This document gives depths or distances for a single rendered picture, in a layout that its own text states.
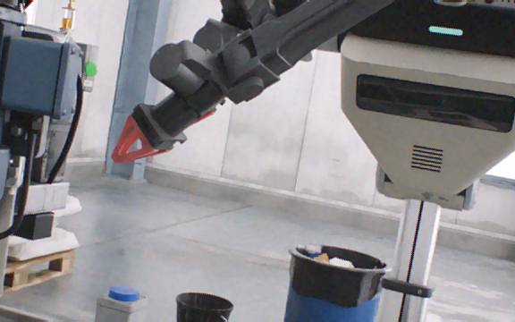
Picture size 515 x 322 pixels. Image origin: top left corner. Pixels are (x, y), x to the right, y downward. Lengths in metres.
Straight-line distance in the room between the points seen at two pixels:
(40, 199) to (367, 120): 0.64
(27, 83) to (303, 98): 8.53
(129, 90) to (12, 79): 9.07
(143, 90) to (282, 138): 1.94
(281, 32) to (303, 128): 8.31
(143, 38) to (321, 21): 8.94
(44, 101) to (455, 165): 0.89
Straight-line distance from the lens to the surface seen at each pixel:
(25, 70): 0.90
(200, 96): 1.09
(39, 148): 1.00
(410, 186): 1.59
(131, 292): 1.54
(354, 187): 9.23
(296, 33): 1.04
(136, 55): 9.96
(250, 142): 9.54
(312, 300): 3.31
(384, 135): 1.51
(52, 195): 1.42
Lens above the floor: 1.27
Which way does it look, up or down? 5 degrees down
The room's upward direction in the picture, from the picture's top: 10 degrees clockwise
